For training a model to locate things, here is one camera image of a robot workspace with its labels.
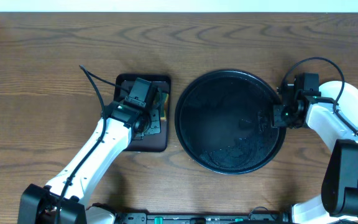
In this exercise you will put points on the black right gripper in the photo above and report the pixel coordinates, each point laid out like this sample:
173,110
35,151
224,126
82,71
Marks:
278,120

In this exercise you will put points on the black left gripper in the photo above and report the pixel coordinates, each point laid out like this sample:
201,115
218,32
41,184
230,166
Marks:
153,116

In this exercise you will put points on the yellow green scrub sponge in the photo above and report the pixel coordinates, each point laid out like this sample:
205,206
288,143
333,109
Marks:
163,110

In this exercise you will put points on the green plate with red smear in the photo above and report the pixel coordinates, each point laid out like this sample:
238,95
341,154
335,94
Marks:
348,101

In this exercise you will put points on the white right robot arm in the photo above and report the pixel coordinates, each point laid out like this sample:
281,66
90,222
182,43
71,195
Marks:
329,110

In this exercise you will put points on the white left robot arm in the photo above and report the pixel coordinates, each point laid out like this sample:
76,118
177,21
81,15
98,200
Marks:
65,198

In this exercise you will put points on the black rectangular tray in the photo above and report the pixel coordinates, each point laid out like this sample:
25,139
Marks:
157,142

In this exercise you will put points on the round black tray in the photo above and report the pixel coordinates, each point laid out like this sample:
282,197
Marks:
224,122

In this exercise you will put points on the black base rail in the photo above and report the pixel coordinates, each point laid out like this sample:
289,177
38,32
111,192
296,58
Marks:
143,218

